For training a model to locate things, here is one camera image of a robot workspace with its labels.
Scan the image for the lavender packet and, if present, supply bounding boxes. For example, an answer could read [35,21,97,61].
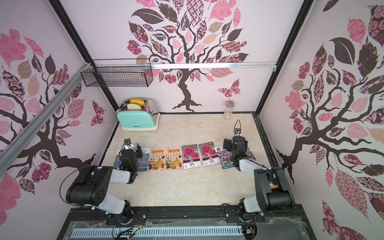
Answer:
[138,148,151,172]
[113,151,122,170]

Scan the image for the purple flower packet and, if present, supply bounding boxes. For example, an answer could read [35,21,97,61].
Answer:
[214,147,234,170]
[246,148,256,162]

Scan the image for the sunflower shop packet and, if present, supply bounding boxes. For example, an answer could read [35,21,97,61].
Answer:
[166,147,183,170]
[148,148,167,172]

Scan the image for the pink flower packet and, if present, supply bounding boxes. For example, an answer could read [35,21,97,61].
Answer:
[198,142,220,167]
[182,144,201,170]

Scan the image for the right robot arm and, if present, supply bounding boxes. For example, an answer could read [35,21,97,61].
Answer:
[223,136,295,220]

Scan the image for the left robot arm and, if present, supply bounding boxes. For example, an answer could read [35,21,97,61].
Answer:
[66,144,143,224]

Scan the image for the clear glass jar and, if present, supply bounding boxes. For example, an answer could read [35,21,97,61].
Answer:
[223,100,235,121]

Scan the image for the mint green toaster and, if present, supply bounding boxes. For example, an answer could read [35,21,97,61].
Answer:
[117,98,160,132]

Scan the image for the pale toast slice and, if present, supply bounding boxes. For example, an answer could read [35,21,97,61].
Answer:
[126,103,142,111]

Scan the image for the yellow toast slice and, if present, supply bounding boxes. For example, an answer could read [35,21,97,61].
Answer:
[129,98,146,106]

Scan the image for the white vented strip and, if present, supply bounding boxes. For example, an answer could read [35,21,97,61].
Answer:
[67,226,243,240]

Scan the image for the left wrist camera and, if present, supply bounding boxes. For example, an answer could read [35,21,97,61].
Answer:
[123,138,136,150]

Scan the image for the aluminium rail back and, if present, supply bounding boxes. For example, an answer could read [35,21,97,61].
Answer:
[92,61,277,70]

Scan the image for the aluminium rail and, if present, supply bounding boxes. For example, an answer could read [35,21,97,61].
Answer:
[92,61,277,70]
[1,63,92,174]

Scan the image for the black wire basket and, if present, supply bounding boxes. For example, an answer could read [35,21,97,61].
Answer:
[81,57,154,88]

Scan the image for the black base frame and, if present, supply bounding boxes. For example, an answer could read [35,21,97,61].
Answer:
[57,204,316,240]

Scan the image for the aluminium rail left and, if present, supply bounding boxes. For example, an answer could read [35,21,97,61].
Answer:
[1,63,92,174]

